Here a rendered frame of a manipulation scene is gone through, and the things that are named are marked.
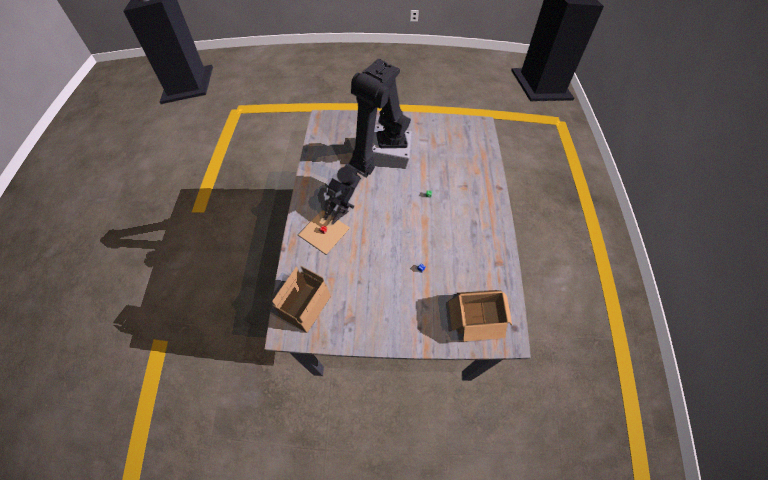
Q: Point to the tan flat mat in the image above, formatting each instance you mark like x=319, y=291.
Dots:
x=324, y=242

